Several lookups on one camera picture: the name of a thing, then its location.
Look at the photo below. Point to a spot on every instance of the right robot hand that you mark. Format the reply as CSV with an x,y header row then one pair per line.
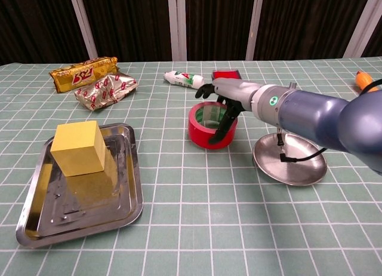
x,y
235,90

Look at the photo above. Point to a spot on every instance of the red tape roll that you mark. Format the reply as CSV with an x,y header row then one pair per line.
x,y
198,132

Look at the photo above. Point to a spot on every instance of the yellow cube block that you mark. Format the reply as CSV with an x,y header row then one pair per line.
x,y
77,150

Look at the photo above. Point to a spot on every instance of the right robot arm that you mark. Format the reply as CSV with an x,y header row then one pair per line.
x,y
313,114

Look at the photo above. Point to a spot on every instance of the red ink pad case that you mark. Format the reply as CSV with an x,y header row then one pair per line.
x,y
224,74

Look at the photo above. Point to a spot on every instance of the white green small bottle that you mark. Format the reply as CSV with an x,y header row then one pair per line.
x,y
185,79

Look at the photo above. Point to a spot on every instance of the round steel plate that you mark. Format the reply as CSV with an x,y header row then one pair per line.
x,y
286,171

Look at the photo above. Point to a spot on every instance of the black ribbed backdrop curtain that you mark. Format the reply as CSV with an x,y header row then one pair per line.
x,y
134,19

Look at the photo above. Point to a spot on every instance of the orange toy carrot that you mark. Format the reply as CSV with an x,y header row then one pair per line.
x,y
361,79

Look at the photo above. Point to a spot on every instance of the green checked tablecloth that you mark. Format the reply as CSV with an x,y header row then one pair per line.
x,y
191,213

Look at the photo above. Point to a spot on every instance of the silver red snack wrapper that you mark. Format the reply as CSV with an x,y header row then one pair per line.
x,y
104,92

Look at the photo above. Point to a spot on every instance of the gold biscuit package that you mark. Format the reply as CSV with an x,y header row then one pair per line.
x,y
77,76

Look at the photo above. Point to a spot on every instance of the rectangular steel tray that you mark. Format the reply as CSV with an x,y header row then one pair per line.
x,y
89,204

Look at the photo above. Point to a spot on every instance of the white metal frame post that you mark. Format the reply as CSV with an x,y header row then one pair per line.
x,y
85,28
253,28
362,22
176,25

